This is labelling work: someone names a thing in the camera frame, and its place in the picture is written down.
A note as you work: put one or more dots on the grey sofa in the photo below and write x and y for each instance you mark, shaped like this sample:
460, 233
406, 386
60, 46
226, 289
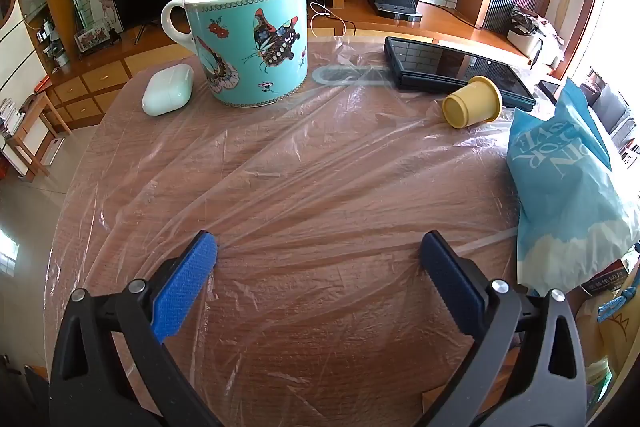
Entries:
615, 112

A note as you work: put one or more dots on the giraffe picture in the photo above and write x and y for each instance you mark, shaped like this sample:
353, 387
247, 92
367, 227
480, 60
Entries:
106, 9

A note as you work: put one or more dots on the stack of books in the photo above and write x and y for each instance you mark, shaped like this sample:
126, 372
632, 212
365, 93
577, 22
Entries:
10, 119

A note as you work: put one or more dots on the white floor appliance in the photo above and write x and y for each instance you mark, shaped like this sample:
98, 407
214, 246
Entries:
57, 151

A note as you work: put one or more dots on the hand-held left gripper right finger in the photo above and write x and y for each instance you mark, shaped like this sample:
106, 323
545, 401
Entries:
452, 287

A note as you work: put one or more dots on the turquoise butterfly mug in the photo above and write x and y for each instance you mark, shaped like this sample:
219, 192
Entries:
250, 57

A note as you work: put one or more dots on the yellow coffee capsule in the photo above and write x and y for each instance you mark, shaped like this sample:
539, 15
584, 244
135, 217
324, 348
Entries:
470, 104

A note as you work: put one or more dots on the grey and white bag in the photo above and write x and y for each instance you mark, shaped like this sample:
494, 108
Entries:
530, 37

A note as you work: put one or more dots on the tablet in black case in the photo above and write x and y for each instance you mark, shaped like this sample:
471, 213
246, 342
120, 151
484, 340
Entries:
450, 62

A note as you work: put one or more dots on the yellow packet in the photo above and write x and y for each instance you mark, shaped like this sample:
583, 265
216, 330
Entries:
615, 347

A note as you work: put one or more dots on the small wooden side table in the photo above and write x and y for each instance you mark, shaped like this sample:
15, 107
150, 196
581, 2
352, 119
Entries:
35, 107

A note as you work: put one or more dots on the oval wall mirror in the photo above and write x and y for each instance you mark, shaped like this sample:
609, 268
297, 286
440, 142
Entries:
5, 2

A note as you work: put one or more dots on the thin black device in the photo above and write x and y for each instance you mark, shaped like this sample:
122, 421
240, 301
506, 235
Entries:
550, 89

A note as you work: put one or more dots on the blue paper bag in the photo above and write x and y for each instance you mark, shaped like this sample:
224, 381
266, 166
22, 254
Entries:
560, 187

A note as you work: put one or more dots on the floral picture frame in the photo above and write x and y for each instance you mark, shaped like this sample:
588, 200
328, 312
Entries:
92, 38

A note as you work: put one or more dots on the white earbuds case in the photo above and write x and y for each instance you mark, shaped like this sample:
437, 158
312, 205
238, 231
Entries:
167, 91

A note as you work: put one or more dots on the wooden television cabinet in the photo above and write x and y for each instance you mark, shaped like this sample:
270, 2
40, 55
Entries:
100, 77

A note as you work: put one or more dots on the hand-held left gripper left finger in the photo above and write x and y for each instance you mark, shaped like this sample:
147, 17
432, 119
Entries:
185, 287

